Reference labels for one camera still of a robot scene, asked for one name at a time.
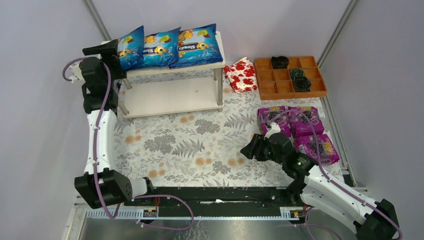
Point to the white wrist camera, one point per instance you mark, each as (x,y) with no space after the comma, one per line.
(76,73)
(273,129)

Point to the white two-tier shelf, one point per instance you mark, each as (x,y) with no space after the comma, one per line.
(173,96)

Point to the floral table mat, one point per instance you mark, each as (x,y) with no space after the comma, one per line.
(201,148)

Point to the blue candy bag on shelf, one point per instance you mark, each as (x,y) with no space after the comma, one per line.
(197,46)

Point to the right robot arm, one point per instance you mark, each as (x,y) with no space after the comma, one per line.
(367,218)

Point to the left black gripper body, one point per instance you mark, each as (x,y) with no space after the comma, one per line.
(108,52)

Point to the blue Slendy candy bag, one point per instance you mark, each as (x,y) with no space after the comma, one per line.
(130,48)
(160,49)

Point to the black coiled item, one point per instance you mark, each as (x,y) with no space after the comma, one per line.
(301,84)
(279,62)

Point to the purple grape candy bag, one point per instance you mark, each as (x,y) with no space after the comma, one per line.
(303,120)
(325,150)
(274,114)

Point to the red floral white pouch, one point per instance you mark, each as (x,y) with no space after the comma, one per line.
(241,76)

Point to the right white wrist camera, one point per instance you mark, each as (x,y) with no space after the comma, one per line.
(273,129)

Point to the dark green coiled item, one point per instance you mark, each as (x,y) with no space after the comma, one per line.
(296,72)

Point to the wooden compartment tray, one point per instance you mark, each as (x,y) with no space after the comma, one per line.
(278,84)

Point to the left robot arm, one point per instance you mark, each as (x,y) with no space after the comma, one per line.
(101,185)

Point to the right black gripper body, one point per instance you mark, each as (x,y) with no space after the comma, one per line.
(260,149)

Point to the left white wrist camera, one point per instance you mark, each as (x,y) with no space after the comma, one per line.
(76,73)

